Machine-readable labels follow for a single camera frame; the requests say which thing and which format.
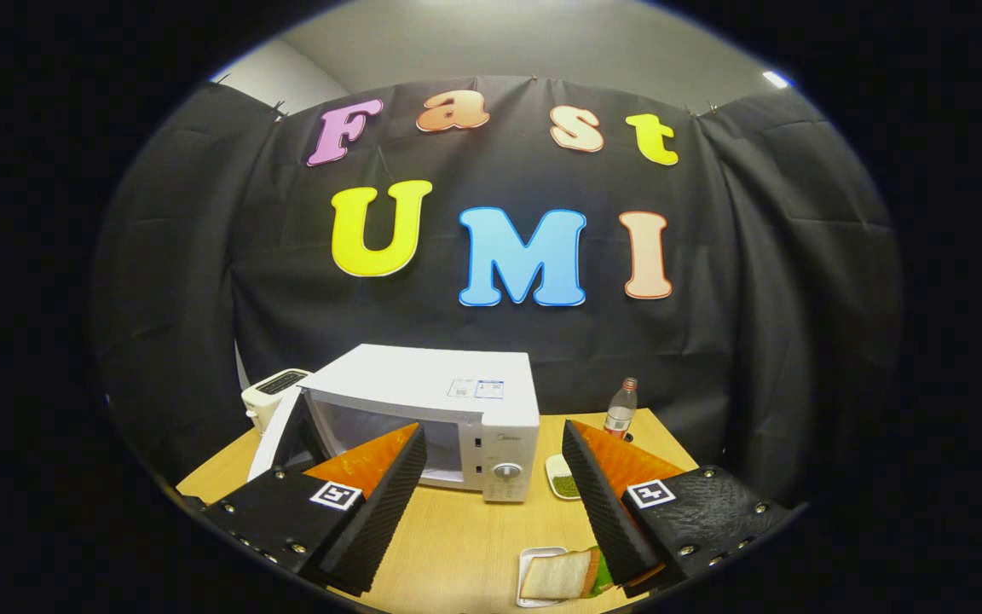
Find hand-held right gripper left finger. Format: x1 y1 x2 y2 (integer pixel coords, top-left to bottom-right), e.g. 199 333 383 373
199 423 429 597

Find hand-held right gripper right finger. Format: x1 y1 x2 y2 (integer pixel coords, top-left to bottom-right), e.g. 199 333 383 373
561 418 800 598

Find sandwich with lettuce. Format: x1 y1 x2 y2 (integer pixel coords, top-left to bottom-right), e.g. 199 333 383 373
519 546 616 600

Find white microwave oven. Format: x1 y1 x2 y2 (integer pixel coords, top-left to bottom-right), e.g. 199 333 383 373
248 344 540 504

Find divided plate of beans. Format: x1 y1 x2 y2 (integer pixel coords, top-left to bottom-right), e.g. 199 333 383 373
545 454 582 501

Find white rectangular tray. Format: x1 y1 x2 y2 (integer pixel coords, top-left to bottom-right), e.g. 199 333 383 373
515 546 570 608

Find clear plastic bottle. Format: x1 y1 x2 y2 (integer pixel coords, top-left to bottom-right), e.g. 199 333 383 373
604 378 638 440

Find white toaster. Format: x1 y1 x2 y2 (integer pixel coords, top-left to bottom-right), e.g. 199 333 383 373
241 368 313 436

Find black backdrop cloth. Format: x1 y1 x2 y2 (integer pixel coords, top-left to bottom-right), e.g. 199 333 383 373
90 75 905 504

